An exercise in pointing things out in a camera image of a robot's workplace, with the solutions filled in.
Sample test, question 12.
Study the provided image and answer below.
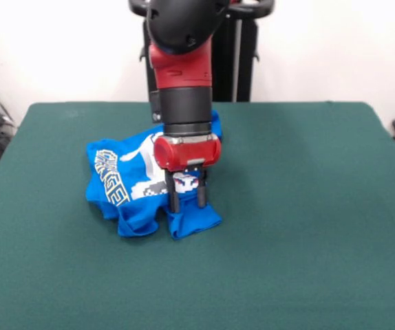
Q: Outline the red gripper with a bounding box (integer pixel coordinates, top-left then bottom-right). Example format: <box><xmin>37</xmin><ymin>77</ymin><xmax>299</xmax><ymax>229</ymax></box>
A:
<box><xmin>153</xmin><ymin>133</ymin><xmax>222</xmax><ymax>214</ymax></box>

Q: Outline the blue game-controller print t-shirt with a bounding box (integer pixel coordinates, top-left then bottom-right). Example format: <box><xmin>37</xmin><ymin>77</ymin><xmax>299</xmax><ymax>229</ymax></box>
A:
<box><xmin>85</xmin><ymin>109</ymin><xmax>223</xmax><ymax>241</ymax></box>

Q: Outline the dark green table cloth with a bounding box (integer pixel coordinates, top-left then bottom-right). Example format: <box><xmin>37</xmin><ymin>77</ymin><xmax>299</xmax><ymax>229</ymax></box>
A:
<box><xmin>0</xmin><ymin>101</ymin><xmax>395</xmax><ymax>330</ymax></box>

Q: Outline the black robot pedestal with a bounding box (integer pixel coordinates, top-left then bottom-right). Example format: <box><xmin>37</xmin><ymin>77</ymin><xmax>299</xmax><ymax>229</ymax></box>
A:
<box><xmin>127</xmin><ymin>0</ymin><xmax>275</xmax><ymax>102</ymax></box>

